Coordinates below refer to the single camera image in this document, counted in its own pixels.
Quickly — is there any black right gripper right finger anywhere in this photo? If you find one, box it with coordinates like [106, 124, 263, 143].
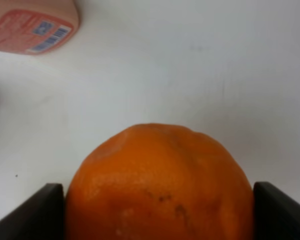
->
[253, 181, 300, 240]

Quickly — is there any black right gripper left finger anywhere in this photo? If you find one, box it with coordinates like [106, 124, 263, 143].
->
[0, 183, 65, 240]

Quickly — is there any orange fruit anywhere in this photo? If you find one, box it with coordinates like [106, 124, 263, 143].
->
[65, 123, 255, 240]

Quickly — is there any pink squeeze bottle white cap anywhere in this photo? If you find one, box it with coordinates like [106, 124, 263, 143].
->
[0, 0, 80, 55]

